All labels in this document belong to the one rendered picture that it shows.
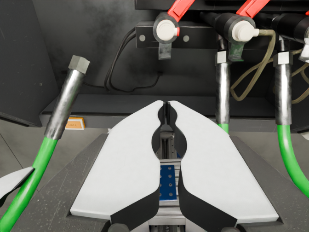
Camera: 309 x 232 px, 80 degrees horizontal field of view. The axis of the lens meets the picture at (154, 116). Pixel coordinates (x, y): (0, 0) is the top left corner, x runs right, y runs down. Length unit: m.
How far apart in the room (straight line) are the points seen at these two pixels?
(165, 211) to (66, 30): 0.66
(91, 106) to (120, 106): 0.08
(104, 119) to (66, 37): 0.23
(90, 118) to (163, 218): 0.50
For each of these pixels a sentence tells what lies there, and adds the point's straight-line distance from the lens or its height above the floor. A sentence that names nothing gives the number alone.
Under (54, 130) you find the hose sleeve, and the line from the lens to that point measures 0.23.
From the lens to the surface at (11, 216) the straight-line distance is 0.23.
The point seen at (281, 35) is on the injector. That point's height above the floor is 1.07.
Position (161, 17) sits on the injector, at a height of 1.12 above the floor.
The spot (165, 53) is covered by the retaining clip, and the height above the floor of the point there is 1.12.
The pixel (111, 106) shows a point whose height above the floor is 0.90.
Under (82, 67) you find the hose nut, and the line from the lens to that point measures 0.23.
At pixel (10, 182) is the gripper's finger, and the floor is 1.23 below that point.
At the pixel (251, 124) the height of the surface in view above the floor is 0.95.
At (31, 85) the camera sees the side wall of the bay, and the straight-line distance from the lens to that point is 0.53.
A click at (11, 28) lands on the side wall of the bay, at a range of 0.51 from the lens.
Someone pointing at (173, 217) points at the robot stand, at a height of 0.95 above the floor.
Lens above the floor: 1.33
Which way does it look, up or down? 57 degrees down
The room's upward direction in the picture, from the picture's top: 177 degrees counter-clockwise
